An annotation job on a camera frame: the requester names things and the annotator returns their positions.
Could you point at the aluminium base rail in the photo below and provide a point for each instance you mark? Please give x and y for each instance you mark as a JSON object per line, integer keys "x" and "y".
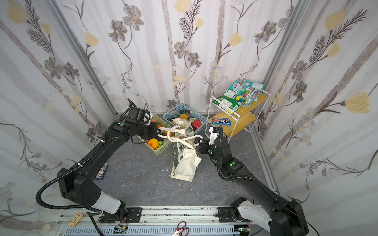
{"x": 161, "y": 221}

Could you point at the blue plastic vegetable basket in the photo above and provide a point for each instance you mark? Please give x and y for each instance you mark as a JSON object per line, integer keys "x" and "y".
{"x": 184, "y": 112}

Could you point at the red toy bell pepper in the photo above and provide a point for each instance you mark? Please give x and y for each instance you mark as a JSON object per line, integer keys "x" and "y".
{"x": 196, "y": 124}

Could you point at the green snack packet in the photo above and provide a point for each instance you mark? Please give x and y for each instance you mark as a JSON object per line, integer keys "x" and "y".
{"x": 230, "y": 101}

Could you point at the orange toy fruit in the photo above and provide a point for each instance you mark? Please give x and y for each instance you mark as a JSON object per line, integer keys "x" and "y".
{"x": 154, "y": 143}

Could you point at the teal snack packet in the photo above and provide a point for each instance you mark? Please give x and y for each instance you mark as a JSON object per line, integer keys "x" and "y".
{"x": 247, "y": 91}

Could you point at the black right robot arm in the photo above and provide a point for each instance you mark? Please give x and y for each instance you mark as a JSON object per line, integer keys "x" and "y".
{"x": 275, "y": 214}

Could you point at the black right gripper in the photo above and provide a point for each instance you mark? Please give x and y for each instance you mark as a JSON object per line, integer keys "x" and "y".
{"x": 204, "y": 147}

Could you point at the blue M&M candy bag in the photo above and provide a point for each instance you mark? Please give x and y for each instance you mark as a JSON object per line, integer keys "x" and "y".
{"x": 221, "y": 121}

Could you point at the orange toy tangerine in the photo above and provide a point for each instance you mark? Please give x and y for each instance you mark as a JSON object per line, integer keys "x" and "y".
{"x": 184, "y": 116}

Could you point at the small blue card box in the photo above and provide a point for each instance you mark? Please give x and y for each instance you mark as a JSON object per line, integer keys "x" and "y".
{"x": 101, "y": 173}

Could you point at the floral canvas tote bag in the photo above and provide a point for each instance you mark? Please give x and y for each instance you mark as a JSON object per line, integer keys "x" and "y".
{"x": 185, "y": 157}

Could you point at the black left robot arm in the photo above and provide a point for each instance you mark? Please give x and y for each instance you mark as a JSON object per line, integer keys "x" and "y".
{"x": 77, "y": 183}

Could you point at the red handled scissors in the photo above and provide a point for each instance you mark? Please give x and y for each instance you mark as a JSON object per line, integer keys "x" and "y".
{"x": 181, "y": 229}

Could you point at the wooden tag block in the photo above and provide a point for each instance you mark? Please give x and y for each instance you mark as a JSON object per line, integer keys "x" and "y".
{"x": 76, "y": 220}

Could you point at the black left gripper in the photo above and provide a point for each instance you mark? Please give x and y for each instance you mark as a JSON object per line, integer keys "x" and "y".
{"x": 154, "y": 130}

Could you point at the white wire wooden shelf rack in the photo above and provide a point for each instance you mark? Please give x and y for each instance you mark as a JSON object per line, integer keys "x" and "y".
{"x": 244, "y": 118}

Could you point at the green plastic fruit basket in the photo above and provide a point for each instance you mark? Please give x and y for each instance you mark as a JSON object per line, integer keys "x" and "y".
{"x": 164, "y": 142}

